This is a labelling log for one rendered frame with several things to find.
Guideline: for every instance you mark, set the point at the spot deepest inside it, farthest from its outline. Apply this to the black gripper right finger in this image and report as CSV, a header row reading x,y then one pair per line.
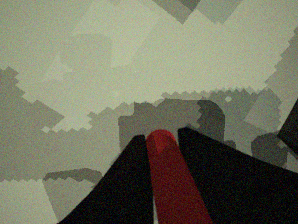
x,y
236,188

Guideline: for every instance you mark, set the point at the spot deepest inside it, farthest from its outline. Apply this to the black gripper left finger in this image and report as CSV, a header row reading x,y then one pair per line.
x,y
125,193

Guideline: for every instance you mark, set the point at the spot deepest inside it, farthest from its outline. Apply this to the dark red peg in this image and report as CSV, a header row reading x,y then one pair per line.
x,y
176,196

